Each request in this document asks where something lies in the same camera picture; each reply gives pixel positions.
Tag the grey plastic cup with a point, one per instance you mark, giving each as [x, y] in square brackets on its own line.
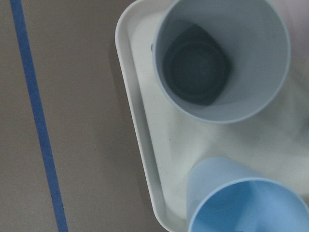
[221, 61]

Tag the light blue plastic cup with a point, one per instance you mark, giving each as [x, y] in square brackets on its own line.
[225, 196]

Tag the cream plastic serving tray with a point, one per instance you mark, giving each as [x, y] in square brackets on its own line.
[275, 142]

